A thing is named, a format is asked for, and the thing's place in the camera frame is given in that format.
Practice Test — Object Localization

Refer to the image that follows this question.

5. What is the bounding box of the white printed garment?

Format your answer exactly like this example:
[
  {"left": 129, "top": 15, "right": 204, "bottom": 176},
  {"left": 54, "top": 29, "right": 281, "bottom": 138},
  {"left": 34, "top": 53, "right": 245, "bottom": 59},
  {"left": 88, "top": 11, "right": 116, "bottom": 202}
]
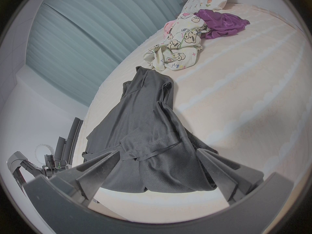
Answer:
[{"left": 143, "top": 12, "right": 211, "bottom": 71}]

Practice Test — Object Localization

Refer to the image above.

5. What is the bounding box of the pink garment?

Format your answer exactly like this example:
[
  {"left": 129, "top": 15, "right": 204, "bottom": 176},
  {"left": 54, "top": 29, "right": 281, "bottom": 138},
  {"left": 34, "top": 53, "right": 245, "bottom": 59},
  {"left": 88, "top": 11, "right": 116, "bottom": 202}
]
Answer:
[{"left": 163, "top": 19, "right": 179, "bottom": 39}]

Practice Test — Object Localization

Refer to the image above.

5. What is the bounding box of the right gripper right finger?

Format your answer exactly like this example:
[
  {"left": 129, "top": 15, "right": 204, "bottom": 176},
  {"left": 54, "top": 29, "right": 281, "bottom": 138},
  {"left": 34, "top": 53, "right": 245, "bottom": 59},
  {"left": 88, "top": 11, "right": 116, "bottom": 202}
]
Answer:
[{"left": 196, "top": 148, "right": 265, "bottom": 202}]

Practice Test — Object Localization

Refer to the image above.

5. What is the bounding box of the purple garment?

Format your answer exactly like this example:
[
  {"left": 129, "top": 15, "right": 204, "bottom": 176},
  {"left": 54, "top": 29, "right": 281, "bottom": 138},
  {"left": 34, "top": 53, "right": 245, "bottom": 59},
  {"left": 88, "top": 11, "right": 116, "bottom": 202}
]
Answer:
[{"left": 194, "top": 9, "right": 251, "bottom": 40}]

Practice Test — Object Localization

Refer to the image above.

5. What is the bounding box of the black T-shirt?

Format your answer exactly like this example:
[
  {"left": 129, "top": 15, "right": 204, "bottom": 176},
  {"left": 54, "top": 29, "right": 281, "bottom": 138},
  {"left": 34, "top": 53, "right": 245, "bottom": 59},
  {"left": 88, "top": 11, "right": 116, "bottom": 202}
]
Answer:
[{"left": 82, "top": 66, "right": 218, "bottom": 193}]

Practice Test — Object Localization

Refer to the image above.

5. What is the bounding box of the round white lamp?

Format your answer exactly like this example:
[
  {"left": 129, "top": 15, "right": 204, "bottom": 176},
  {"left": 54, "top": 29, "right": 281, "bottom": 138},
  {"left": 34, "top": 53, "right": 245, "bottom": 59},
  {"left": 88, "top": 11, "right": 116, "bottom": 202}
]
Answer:
[{"left": 35, "top": 144, "right": 53, "bottom": 165}]

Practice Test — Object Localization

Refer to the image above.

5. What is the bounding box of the bed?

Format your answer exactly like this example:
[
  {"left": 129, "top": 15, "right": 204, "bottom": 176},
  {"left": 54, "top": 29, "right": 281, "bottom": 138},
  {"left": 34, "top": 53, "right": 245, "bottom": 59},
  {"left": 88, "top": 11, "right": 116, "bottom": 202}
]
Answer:
[{"left": 73, "top": 0, "right": 308, "bottom": 223}]

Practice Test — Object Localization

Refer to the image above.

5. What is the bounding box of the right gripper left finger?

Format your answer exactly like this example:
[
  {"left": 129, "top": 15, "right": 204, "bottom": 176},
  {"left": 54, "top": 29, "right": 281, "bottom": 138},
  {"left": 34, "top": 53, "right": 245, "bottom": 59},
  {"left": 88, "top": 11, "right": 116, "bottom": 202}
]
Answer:
[{"left": 51, "top": 150, "right": 121, "bottom": 201}]

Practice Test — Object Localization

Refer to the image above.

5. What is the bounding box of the blue-green curtain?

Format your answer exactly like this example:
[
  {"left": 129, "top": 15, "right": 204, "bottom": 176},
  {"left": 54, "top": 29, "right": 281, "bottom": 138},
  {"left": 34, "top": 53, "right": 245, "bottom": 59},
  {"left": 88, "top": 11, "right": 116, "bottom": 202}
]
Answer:
[
  {"left": 26, "top": 4, "right": 149, "bottom": 108},
  {"left": 43, "top": 0, "right": 193, "bottom": 42}
]

